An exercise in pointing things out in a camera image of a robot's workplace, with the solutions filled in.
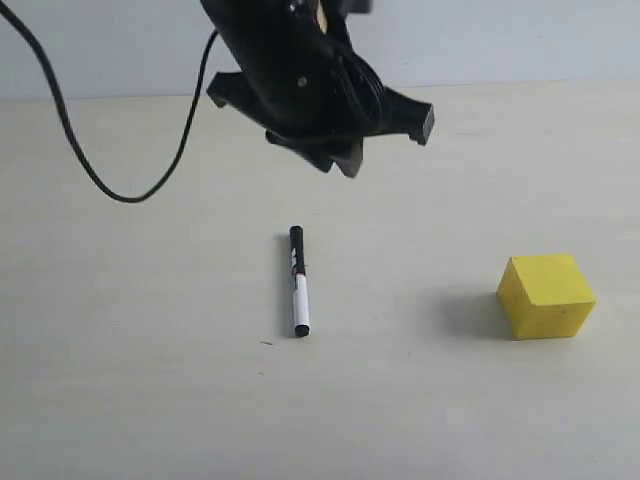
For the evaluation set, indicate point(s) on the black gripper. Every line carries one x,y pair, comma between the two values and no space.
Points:
301,79

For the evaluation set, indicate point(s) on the black white marker pen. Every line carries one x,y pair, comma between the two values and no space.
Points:
300,296

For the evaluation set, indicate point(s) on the yellow foam cube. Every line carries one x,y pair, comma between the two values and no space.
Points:
545,296

